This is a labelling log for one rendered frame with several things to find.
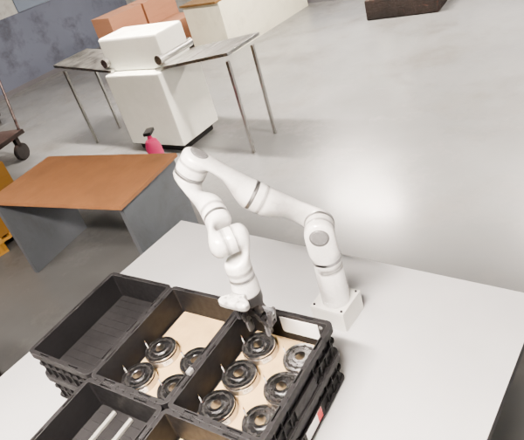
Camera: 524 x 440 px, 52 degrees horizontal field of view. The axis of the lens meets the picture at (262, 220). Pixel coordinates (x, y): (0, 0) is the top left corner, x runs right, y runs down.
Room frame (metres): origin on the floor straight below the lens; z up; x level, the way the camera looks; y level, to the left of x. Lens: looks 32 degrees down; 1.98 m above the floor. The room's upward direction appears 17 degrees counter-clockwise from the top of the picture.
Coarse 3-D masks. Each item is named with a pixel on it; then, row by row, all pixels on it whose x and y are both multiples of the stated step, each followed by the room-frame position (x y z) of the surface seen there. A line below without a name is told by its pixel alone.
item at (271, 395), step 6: (282, 372) 1.02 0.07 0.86; (288, 372) 1.01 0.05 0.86; (270, 378) 1.01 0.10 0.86; (276, 378) 1.01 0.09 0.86; (288, 378) 0.99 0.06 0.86; (294, 378) 0.99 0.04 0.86; (270, 384) 1.00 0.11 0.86; (264, 390) 0.98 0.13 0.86; (270, 390) 0.97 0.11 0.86; (270, 396) 0.96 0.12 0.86; (276, 396) 0.95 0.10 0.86; (282, 396) 0.94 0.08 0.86; (276, 402) 0.93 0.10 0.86
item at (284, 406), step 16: (320, 320) 1.10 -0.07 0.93; (224, 336) 1.16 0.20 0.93; (320, 336) 1.04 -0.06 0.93; (208, 352) 1.11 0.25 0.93; (320, 352) 1.00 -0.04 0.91; (304, 368) 0.95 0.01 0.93; (176, 400) 0.98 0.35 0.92; (288, 400) 0.87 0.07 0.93; (192, 416) 0.91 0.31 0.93; (272, 416) 0.84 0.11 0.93; (240, 432) 0.82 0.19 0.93; (272, 432) 0.81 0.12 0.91
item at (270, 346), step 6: (252, 336) 1.19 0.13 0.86; (258, 336) 1.18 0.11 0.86; (264, 336) 1.17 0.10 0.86; (270, 336) 1.17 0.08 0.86; (246, 342) 1.17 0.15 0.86; (270, 342) 1.14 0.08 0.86; (246, 348) 1.15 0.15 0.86; (264, 348) 1.13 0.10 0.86; (270, 348) 1.12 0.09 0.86; (246, 354) 1.12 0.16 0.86; (252, 354) 1.12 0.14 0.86; (258, 354) 1.11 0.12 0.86; (264, 354) 1.10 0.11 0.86
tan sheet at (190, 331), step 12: (180, 324) 1.38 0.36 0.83; (192, 324) 1.36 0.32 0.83; (204, 324) 1.34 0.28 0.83; (216, 324) 1.33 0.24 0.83; (168, 336) 1.34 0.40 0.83; (180, 336) 1.32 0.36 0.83; (192, 336) 1.30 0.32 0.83; (204, 336) 1.29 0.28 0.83; (180, 348) 1.27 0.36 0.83; (192, 348) 1.25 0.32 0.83; (144, 360) 1.26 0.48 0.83; (180, 360) 1.22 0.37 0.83; (168, 372) 1.18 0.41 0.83; (180, 372) 1.17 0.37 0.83; (156, 384) 1.15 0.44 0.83; (156, 396) 1.10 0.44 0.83
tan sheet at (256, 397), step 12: (276, 336) 1.19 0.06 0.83; (276, 360) 1.10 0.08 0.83; (264, 372) 1.07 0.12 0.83; (276, 372) 1.06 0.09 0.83; (264, 384) 1.03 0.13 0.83; (240, 396) 1.01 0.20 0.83; (252, 396) 1.00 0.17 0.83; (264, 396) 0.99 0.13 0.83; (240, 408) 0.97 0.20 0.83; (240, 420) 0.94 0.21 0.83
